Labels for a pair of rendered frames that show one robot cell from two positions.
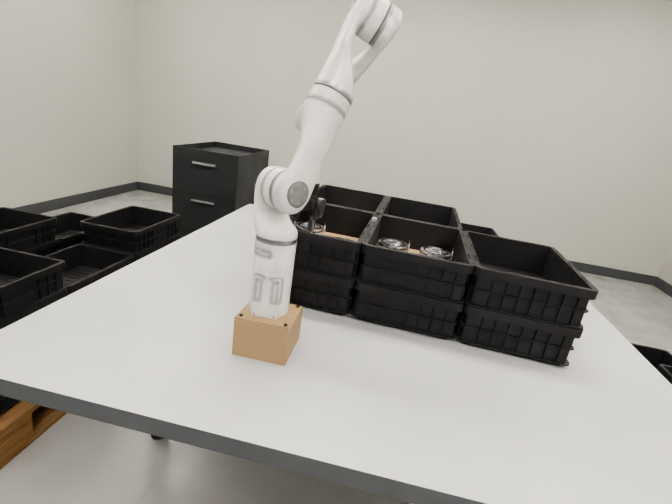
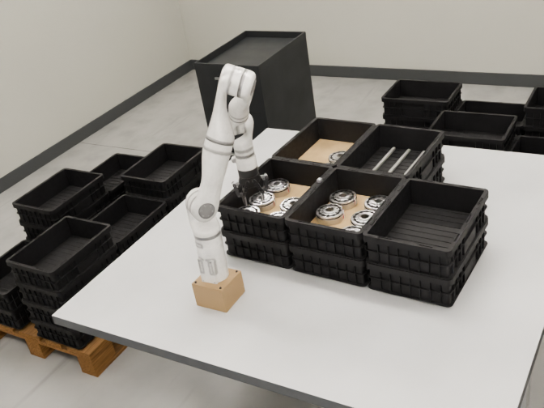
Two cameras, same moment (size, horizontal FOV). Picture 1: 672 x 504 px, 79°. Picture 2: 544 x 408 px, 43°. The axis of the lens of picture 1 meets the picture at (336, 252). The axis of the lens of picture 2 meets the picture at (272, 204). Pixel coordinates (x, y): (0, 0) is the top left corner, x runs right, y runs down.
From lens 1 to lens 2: 1.58 m
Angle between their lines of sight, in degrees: 27
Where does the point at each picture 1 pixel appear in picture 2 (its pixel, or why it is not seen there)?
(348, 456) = (238, 366)
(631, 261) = not seen: outside the picture
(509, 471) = (329, 377)
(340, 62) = (215, 124)
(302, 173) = (206, 198)
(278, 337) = (217, 295)
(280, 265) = (210, 251)
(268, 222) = (197, 225)
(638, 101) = not seen: outside the picture
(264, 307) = (207, 277)
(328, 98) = (212, 149)
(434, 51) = not seen: outside the picture
